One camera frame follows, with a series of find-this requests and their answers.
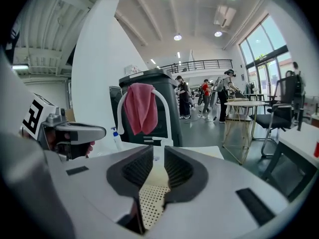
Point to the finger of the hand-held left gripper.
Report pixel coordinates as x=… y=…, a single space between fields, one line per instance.
x=92 y=132

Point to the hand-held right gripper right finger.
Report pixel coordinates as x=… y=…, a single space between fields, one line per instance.
x=199 y=178

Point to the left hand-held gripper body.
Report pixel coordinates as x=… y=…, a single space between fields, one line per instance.
x=32 y=116

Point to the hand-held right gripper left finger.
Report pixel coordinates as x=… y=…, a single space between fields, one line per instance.
x=115 y=178

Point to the beige perforated basket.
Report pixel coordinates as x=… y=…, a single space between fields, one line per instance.
x=152 y=203

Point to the pink cloth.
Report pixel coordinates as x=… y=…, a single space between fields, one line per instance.
x=140 y=108

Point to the person's left hand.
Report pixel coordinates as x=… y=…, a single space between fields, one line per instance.
x=90 y=146

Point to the soap bottle with blue pump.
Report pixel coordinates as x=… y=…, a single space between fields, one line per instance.
x=116 y=139

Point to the large black machine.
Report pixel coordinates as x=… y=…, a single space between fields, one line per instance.
x=114 y=96
x=169 y=96

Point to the tube ceiling light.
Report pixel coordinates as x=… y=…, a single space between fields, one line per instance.
x=20 y=66

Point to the white curved faucet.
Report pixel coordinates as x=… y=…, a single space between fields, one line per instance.
x=164 y=108

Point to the round white table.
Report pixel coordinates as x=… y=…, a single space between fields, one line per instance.
x=244 y=104

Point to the long white table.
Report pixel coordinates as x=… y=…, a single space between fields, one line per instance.
x=256 y=96

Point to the black office chair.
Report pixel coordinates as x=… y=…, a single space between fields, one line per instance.
x=281 y=118

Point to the clothes rack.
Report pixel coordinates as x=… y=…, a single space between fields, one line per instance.
x=250 y=87

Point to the black balcony railing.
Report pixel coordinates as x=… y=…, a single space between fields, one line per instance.
x=199 y=65

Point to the red cup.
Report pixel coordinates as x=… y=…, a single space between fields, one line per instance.
x=316 y=149

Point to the large glass window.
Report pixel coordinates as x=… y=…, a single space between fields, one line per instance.
x=261 y=43

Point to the ceiling air conditioner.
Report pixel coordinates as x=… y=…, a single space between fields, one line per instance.
x=225 y=15

